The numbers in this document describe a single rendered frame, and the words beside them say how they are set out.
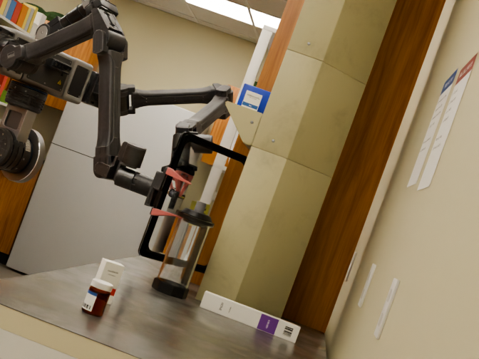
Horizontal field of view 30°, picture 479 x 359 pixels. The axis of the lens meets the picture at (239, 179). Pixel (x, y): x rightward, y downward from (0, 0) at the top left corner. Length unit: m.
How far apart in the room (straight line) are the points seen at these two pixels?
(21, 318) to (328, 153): 1.33
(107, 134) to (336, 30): 0.72
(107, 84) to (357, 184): 0.89
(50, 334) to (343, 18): 1.42
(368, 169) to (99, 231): 4.94
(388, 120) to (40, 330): 1.67
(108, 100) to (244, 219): 0.52
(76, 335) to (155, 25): 6.99
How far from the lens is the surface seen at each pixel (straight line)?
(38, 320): 1.61
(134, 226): 7.60
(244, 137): 2.59
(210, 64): 8.32
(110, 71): 2.62
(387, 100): 2.98
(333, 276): 2.95
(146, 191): 2.50
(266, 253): 2.61
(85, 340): 1.59
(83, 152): 7.73
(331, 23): 2.64
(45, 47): 2.83
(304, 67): 2.61
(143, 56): 8.43
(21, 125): 3.19
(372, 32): 2.74
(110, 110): 2.59
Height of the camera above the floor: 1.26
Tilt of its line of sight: 1 degrees up
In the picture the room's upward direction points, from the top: 20 degrees clockwise
